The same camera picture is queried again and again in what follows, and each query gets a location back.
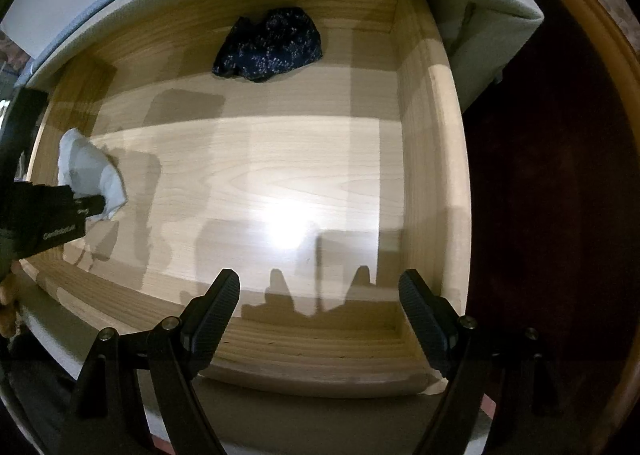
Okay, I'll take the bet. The white underwear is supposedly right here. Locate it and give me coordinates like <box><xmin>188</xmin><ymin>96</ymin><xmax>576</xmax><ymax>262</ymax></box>
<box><xmin>58</xmin><ymin>128</ymin><xmax>127</xmax><ymax>220</ymax></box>

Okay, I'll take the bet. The grey drawer with wooden interior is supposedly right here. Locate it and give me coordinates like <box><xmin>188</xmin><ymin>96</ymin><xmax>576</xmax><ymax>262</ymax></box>
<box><xmin>24</xmin><ymin>0</ymin><xmax>471</xmax><ymax>397</ymax></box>

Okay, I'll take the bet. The navy floral underwear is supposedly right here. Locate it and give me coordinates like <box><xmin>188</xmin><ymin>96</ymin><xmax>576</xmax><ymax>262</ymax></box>
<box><xmin>212</xmin><ymin>7</ymin><xmax>323</xmax><ymax>84</ymax></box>

